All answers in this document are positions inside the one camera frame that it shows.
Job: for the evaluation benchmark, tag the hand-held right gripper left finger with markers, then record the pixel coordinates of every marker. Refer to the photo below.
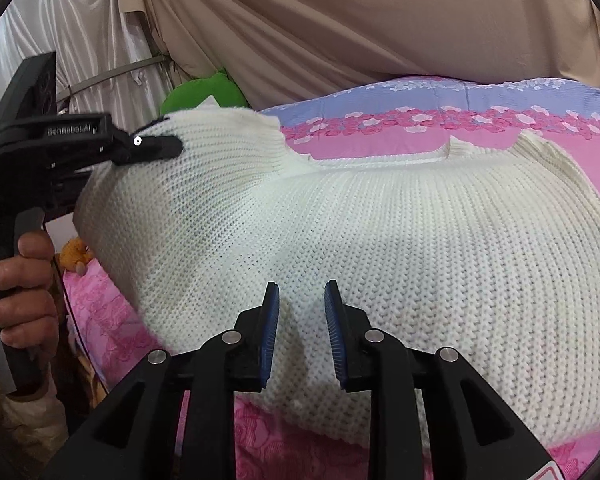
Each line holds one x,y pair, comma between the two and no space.
269,340

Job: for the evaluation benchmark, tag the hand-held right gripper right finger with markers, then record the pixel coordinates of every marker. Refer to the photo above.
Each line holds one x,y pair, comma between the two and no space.
336,340

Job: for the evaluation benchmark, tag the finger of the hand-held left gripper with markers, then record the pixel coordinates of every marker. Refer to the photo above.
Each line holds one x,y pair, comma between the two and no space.
155,147

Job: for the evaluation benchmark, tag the white red navy knit sweater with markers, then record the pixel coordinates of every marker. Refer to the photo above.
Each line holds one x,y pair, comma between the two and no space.
380,240

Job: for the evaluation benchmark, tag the person's left hand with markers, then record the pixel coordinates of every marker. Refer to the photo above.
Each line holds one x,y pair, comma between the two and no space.
25,310

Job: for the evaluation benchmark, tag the green round cushion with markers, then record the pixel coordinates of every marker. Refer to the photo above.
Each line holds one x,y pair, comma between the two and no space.
200,92

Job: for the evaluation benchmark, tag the orange plush toy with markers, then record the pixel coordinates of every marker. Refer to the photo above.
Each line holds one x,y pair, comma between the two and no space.
75,255

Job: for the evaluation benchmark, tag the white satin curtain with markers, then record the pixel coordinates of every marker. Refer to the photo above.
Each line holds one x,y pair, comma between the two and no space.
95,35

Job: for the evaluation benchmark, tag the pink floral bed sheet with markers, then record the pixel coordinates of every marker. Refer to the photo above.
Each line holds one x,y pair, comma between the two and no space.
380,135

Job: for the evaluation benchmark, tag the beige draped curtain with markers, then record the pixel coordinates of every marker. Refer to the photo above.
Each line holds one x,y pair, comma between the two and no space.
370,20

